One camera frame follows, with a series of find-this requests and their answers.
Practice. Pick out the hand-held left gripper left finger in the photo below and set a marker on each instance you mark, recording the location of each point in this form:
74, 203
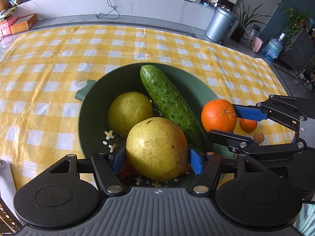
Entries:
120, 157

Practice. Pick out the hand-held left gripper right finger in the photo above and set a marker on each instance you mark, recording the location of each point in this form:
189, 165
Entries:
195, 161

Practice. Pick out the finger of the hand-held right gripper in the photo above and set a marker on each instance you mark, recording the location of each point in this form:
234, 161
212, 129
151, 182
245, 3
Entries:
248, 113
236, 142

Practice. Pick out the yellow-green pear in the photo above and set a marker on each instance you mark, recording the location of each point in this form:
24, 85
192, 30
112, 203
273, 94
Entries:
155, 150
129, 113

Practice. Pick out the green colander bowl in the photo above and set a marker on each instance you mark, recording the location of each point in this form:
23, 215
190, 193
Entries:
98, 98

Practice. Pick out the green cucumber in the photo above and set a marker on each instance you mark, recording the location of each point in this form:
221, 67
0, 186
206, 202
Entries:
167, 95

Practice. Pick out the small brown kiwi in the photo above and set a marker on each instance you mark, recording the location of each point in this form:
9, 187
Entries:
259, 137

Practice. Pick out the pink small appliance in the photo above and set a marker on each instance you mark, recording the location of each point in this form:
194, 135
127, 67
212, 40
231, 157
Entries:
256, 44

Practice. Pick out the blue water bottle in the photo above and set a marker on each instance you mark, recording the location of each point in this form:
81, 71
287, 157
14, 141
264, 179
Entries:
273, 48

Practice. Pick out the white plastic bag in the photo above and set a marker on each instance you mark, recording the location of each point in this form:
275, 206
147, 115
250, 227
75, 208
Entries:
246, 38

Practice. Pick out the dark grey cabinet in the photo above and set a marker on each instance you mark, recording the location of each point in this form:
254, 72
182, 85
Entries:
295, 54

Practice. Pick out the long-leaf potted plant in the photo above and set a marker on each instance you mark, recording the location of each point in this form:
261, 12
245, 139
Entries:
240, 33

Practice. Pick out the silver trash bin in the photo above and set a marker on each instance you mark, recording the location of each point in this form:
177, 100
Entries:
220, 25

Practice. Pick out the green ivy plant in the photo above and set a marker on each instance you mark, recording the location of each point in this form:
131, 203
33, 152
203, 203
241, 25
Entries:
295, 19

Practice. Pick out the white and black device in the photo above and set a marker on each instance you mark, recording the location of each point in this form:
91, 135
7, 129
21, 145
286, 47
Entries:
7, 201

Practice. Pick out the yellow checkered tablecloth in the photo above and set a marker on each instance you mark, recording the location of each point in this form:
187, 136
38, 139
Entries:
49, 54

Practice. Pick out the white marble tv console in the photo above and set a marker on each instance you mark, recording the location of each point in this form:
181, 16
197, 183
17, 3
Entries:
147, 7

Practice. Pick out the orange cardboard box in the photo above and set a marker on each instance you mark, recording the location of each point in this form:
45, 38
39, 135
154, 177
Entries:
23, 24

